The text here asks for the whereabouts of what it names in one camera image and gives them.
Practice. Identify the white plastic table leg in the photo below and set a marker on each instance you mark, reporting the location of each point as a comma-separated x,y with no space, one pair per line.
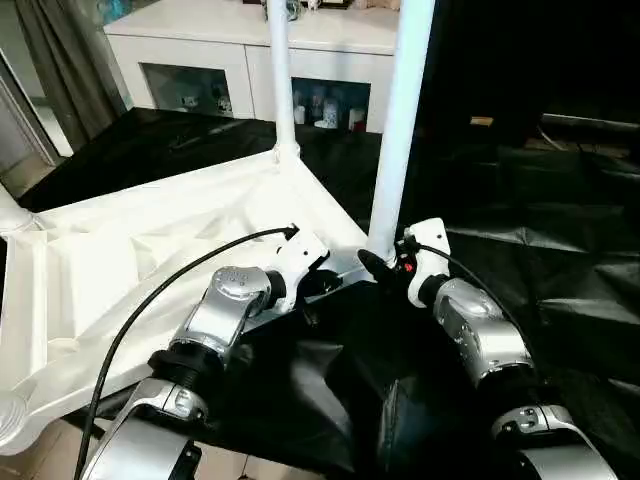
281,70
15,212
402,110

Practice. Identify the white plastic table top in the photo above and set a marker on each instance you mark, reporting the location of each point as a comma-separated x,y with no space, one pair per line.
120,260

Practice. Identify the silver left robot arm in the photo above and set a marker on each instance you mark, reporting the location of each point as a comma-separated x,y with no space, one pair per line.
220,310

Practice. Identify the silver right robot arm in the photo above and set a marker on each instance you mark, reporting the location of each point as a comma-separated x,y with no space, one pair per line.
480,330

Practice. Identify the black plastic mat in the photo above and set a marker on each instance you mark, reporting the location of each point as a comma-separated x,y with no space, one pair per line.
540,260

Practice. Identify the black cabinet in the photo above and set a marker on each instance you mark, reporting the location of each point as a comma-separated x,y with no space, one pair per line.
540,55

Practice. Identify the pink soft toy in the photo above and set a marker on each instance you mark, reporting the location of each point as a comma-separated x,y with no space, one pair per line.
378,4

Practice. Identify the white cabinet with glass doors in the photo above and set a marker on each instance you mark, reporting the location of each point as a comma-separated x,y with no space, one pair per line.
210,45

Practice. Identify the grey object on cabinet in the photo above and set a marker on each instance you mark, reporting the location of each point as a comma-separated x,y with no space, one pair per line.
288,8

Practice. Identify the grey curtain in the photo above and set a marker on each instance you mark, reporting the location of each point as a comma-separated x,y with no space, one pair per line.
70,70

